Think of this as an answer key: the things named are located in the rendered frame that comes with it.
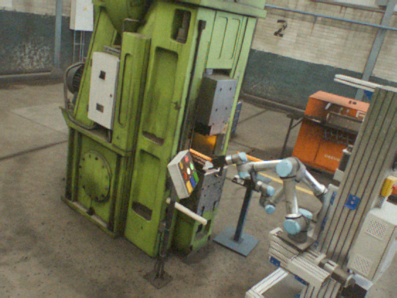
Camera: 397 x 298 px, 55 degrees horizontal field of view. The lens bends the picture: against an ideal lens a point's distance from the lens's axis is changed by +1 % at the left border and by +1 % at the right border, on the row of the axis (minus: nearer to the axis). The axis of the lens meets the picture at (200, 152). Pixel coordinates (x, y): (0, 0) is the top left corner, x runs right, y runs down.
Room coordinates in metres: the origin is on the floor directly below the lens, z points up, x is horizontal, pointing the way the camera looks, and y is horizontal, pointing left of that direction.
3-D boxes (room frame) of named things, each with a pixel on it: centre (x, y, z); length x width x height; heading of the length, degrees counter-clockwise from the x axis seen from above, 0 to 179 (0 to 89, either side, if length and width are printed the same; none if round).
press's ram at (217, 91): (3.38, 0.05, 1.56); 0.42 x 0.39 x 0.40; 55
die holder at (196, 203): (3.40, 0.05, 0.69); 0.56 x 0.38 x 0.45; 55
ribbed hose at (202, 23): (3.04, 0.18, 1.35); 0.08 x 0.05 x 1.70; 145
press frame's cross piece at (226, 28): (3.47, 0.17, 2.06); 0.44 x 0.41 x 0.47; 55
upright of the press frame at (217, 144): (3.75, -0.02, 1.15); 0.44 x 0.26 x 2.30; 55
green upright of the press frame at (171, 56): (3.20, 0.36, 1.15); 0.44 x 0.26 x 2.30; 55
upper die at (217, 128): (3.35, 0.07, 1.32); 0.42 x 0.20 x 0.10; 55
